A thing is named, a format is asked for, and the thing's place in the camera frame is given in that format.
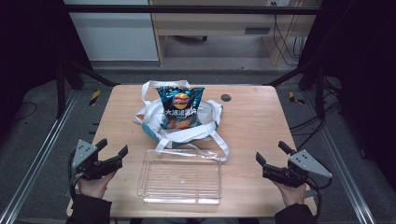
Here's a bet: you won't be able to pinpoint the black floor cables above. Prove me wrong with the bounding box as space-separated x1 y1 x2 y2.
289 101 342 151

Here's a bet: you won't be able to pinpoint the blue potato chip bag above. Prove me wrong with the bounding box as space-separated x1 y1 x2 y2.
155 86 205 131

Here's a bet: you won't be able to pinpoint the person's left hand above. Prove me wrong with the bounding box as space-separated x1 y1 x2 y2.
77 171 118 200

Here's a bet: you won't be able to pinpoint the black horizontal frame bar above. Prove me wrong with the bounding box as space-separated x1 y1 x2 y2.
62 4 322 16

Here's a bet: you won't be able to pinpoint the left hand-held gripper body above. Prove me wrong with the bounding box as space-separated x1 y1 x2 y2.
70 138 118 182

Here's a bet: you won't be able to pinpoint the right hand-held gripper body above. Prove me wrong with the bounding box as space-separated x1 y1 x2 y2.
270 149 333 189

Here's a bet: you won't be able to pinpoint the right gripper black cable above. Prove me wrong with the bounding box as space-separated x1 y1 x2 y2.
305 174 332 220

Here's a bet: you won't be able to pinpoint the clear plastic tray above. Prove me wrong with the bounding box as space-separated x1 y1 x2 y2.
136 148 223 206

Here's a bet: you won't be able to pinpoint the hanging black cables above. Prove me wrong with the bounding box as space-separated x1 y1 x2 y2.
271 1 308 67

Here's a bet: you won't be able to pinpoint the white tote bag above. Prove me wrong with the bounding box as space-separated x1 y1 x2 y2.
134 79 231 162

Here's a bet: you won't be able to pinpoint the dark curtain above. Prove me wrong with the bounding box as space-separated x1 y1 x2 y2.
297 0 396 190
0 0 93 134

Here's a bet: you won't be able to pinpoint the yellow black tape strip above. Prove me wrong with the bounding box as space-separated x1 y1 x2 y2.
89 89 103 107
288 91 306 106

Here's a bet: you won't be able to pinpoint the white cabinet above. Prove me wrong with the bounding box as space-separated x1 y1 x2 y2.
63 0 160 63

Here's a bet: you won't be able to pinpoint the person's right hand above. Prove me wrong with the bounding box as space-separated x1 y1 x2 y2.
272 180 308 207

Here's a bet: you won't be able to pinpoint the black metal stand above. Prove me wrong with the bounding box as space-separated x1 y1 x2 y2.
55 58 120 119
266 58 327 121

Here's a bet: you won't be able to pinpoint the aluminium floor rail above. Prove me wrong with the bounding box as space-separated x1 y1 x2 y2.
302 90 377 224
0 89 79 224

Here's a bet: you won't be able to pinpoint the thin black floor cable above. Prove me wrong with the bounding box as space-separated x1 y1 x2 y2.
11 101 39 123

